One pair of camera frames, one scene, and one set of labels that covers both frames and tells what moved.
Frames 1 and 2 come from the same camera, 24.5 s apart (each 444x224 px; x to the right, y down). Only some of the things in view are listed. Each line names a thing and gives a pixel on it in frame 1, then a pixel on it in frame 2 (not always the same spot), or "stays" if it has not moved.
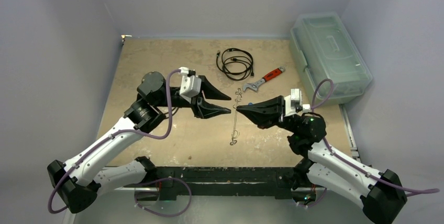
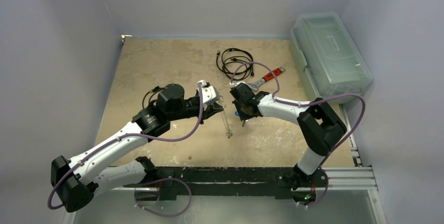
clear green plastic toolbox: x=331 y=65 stays
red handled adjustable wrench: x=254 y=86 stays
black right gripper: x=280 y=110 to x=242 y=100
